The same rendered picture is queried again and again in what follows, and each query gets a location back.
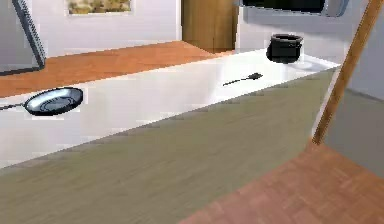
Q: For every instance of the brown wooden post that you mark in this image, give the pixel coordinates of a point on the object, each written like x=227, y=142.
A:
x=346, y=71

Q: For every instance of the black spatula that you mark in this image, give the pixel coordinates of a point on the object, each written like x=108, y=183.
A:
x=248, y=78

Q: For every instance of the framed yellow picture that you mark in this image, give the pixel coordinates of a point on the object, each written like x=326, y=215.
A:
x=99, y=6

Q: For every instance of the dark window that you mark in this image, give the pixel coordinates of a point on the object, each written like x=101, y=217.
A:
x=286, y=4

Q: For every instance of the white kitchen counter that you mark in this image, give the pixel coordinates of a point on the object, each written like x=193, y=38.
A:
x=166, y=133

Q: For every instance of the black frying pan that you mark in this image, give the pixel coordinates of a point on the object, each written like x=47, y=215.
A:
x=53, y=101

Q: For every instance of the brown wooden door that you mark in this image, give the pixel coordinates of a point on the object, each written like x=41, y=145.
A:
x=209, y=23

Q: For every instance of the black pot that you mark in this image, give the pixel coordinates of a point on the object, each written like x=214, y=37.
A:
x=284, y=48

